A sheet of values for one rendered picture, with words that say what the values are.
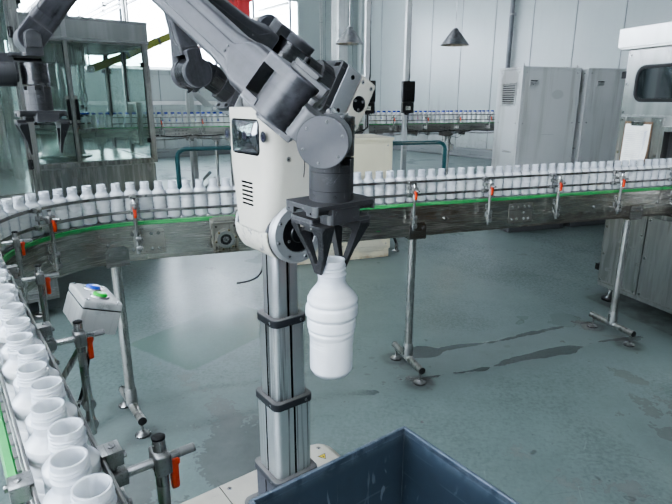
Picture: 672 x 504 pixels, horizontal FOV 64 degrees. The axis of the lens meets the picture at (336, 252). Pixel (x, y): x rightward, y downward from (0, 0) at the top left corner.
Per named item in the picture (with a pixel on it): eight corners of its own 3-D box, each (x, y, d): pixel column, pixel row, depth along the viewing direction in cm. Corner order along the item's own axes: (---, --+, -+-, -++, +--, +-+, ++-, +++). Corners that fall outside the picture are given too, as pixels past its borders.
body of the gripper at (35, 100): (14, 118, 124) (9, 85, 122) (62, 117, 130) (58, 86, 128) (18, 119, 119) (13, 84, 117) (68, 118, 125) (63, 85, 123)
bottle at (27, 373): (78, 472, 76) (61, 367, 72) (31, 491, 72) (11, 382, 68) (66, 451, 81) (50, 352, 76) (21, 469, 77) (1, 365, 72)
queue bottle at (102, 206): (114, 220, 237) (110, 183, 232) (108, 223, 231) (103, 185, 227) (102, 220, 237) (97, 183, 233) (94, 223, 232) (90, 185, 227)
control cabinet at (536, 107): (537, 219, 705) (553, 67, 653) (564, 228, 659) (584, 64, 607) (484, 224, 680) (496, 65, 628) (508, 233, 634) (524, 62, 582)
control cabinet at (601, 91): (592, 215, 733) (611, 68, 681) (621, 222, 687) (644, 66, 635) (542, 219, 707) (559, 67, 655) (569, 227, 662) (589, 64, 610)
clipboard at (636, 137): (619, 165, 390) (626, 120, 382) (646, 169, 369) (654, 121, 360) (615, 166, 389) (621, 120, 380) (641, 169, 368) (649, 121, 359)
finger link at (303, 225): (363, 273, 71) (365, 204, 69) (321, 285, 67) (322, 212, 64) (330, 261, 76) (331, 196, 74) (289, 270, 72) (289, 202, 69)
